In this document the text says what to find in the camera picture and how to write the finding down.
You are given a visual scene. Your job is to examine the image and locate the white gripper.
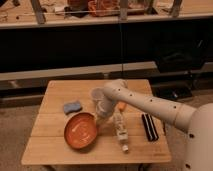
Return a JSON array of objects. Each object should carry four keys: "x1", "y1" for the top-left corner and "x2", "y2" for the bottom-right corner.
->
[{"x1": 96, "y1": 97, "x2": 117, "y2": 118}]

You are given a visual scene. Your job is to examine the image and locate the orange ceramic bowl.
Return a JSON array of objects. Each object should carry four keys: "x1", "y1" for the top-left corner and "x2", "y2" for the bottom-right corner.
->
[{"x1": 64, "y1": 113, "x2": 97, "y2": 149}]

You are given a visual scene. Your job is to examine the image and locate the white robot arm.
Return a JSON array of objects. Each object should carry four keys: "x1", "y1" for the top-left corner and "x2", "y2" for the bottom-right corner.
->
[{"x1": 96, "y1": 79, "x2": 213, "y2": 171}]

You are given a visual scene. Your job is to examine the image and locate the translucent plastic cup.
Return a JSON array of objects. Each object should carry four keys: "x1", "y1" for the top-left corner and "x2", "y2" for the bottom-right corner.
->
[{"x1": 90, "y1": 87, "x2": 103, "y2": 105}]

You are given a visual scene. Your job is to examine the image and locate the orange marker pen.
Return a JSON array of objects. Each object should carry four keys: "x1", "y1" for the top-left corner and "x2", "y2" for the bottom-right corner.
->
[{"x1": 118, "y1": 102, "x2": 127, "y2": 112}]

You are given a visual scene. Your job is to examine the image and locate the blue sponge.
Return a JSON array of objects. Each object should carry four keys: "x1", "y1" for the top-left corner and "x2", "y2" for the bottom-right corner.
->
[{"x1": 63, "y1": 101, "x2": 82, "y2": 115}]

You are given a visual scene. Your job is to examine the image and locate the white tube bottle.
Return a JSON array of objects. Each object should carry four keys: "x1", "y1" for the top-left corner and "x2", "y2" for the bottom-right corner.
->
[{"x1": 113, "y1": 113, "x2": 129, "y2": 153}]

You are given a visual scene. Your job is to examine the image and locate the wooden folding table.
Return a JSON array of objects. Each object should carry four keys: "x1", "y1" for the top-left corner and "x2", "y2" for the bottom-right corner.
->
[{"x1": 22, "y1": 80, "x2": 171, "y2": 165}]

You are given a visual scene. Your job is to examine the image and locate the black striped case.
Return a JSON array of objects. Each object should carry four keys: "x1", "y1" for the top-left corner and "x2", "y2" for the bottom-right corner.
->
[{"x1": 141, "y1": 114, "x2": 159, "y2": 141}]

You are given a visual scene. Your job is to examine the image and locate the black bag on floor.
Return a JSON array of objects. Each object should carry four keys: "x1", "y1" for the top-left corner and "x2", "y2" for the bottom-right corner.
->
[{"x1": 155, "y1": 86, "x2": 192, "y2": 101}]

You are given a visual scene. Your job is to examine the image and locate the orange cloth on shelf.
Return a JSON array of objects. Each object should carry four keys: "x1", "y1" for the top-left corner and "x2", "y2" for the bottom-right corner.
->
[{"x1": 88, "y1": 0, "x2": 120, "y2": 17}]

